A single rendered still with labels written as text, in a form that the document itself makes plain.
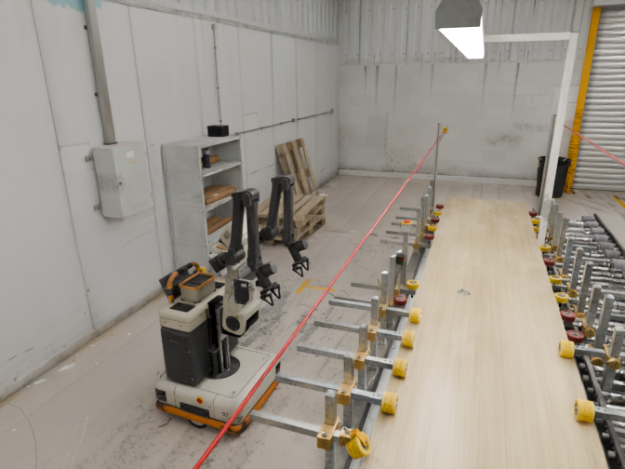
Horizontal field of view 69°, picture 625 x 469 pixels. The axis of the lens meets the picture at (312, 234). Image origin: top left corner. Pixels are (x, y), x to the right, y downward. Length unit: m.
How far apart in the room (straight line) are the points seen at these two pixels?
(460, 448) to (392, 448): 0.25
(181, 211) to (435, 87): 6.74
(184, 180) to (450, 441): 3.73
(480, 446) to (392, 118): 9.02
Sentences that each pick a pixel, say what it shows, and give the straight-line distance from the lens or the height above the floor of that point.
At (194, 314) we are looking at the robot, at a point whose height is 0.80.
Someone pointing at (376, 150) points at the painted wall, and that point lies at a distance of 10.59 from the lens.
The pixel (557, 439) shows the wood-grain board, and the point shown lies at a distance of 2.07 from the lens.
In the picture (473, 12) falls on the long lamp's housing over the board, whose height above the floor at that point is 2.34.
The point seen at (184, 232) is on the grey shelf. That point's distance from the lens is 5.07.
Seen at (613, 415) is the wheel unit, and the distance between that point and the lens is 2.19.
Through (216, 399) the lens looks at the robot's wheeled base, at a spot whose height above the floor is 0.27.
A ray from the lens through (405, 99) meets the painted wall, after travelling 10.37.
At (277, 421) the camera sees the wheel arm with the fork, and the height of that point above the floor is 0.96.
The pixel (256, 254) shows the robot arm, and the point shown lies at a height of 1.28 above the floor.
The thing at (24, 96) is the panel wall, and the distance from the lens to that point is 3.93.
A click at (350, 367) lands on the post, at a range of 1.96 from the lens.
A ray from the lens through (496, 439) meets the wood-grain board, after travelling 1.98.
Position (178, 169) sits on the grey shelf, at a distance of 4.90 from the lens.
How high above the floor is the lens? 2.18
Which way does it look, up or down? 19 degrees down
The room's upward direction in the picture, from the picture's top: 1 degrees counter-clockwise
